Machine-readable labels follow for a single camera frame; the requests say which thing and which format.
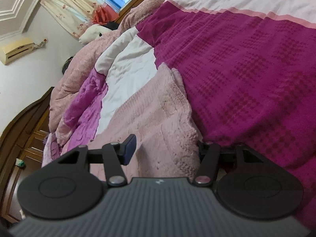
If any pink fluffy garment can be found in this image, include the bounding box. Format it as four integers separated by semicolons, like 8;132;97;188
88;64;206;181

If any white plush toy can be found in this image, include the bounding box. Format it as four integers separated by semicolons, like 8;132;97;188
79;26;109;45

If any magenta and white blanket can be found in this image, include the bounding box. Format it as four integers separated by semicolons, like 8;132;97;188
95;0;316;193

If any dusty pink quilt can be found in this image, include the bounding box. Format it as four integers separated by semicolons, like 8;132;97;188
48;0;183;147

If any purple plush quilt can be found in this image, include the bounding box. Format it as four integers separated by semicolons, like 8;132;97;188
58;68;109;154

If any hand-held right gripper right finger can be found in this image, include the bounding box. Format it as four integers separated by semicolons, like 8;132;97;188
193;141;262;187

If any wooden headboard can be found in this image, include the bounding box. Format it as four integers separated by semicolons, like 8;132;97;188
118;0;164;21

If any cream air conditioner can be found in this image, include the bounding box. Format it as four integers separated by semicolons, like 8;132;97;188
0;37;35;66

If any black cloth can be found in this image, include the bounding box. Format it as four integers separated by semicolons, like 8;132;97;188
101;22;122;30

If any brown wooden cabinet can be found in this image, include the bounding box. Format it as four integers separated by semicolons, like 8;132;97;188
0;86;54;223

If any air conditioner cable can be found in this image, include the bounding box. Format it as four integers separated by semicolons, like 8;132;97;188
33;38;48;48

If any cream floral curtain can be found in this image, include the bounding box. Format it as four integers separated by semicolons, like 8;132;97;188
39;0;109;39

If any red orange cloth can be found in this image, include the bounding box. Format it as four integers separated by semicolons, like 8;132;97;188
92;5;119;24

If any dark bag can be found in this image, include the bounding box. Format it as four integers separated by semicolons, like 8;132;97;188
61;55;75;75

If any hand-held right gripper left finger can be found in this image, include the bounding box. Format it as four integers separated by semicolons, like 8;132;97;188
58;134;137;187

